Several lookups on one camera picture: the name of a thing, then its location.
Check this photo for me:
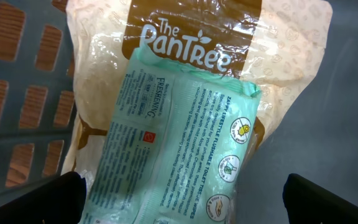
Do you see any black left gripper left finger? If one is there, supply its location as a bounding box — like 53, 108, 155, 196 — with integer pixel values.
0, 172, 86, 224

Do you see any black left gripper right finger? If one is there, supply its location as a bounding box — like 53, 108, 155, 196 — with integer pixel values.
282, 174, 358, 224

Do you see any teal wet wipes pack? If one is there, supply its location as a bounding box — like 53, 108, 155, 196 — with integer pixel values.
81, 45, 262, 223

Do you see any brown white snack bag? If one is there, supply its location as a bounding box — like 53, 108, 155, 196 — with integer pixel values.
62, 0, 333, 175

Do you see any grey plastic basket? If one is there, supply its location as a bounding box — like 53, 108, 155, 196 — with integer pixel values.
0, 1, 358, 223

